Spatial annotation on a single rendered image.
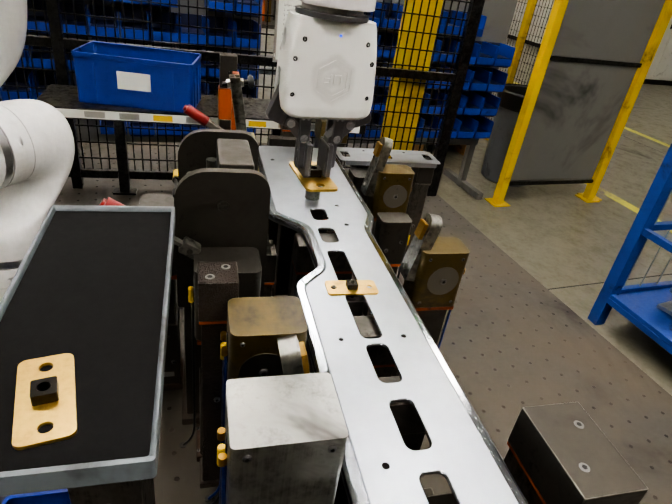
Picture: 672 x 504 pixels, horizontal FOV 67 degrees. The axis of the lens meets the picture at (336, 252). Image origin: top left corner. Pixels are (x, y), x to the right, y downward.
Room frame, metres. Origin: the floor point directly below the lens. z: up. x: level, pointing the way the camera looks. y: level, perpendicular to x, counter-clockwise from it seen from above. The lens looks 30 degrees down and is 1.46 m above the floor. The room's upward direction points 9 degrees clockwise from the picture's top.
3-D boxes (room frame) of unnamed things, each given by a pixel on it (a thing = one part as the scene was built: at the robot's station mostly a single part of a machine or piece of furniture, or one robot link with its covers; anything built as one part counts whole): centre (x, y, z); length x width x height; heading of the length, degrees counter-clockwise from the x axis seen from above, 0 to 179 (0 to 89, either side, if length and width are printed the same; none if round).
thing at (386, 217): (0.99, -0.13, 0.84); 0.10 x 0.05 x 0.29; 108
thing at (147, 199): (0.72, 0.31, 0.89); 0.09 x 0.08 x 0.38; 108
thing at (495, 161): (4.16, -1.33, 0.36); 0.50 x 0.50 x 0.73
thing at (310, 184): (0.56, 0.04, 1.24); 0.08 x 0.04 x 0.01; 24
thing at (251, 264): (0.58, 0.16, 0.89); 0.12 x 0.07 x 0.38; 108
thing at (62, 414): (0.25, 0.19, 1.17); 0.08 x 0.04 x 0.01; 29
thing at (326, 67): (0.56, 0.04, 1.36); 0.10 x 0.07 x 0.11; 114
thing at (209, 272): (0.53, 0.14, 0.90); 0.05 x 0.05 x 0.40; 18
